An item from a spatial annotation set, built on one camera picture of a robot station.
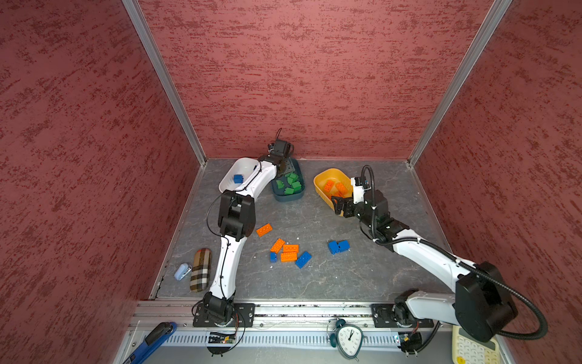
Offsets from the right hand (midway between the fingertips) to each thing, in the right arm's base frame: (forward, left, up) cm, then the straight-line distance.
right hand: (340, 199), depth 85 cm
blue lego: (-13, +2, -15) cm, 20 cm away
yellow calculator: (-46, -34, -15) cm, 59 cm away
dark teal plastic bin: (+14, +25, -14) cm, 32 cm away
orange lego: (+19, +1, -16) cm, 25 cm away
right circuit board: (-44, -18, -18) cm, 51 cm away
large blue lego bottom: (-17, +15, -15) cm, 27 cm away
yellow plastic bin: (+22, +4, -13) cm, 26 cm away
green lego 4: (+15, +20, -13) cm, 28 cm away
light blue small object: (-20, +59, -13) cm, 64 cm away
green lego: (+24, +18, -14) cm, 33 cm away
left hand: (+21, +22, -6) cm, 31 cm away
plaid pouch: (-20, +53, -13) cm, 58 cm away
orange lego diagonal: (-11, +25, -16) cm, 32 cm away
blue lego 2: (-11, -2, -17) cm, 21 cm away
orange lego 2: (-3, +31, -17) cm, 35 cm away
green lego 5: (+22, +20, -14) cm, 33 cm away
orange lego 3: (-12, +20, -17) cm, 28 cm away
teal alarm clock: (-43, +2, -13) cm, 44 cm away
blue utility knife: (-40, +61, -13) cm, 74 cm away
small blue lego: (-16, +27, -15) cm, 34 cm away
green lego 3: (+18, +16, -14) cm, 28 cm away
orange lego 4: (-16, +20, -15) cm, 30 cm away
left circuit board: (-41, +44, -19) cm, 63 cm away
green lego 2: (+19, +24, -14) cm, 34 cm away
